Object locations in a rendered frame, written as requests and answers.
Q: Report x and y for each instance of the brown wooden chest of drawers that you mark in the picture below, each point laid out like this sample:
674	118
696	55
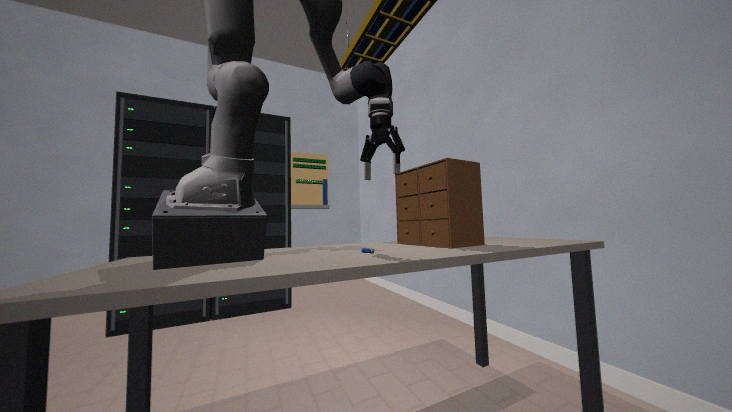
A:
465	211

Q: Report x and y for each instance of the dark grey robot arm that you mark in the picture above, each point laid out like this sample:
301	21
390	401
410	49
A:
225	177

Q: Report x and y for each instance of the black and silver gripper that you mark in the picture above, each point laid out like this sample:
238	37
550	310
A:
381	128

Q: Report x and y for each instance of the brown wooden drawer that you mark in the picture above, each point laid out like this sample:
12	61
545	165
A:
409	232
433	177
434	204
435	232
408	207
407	183

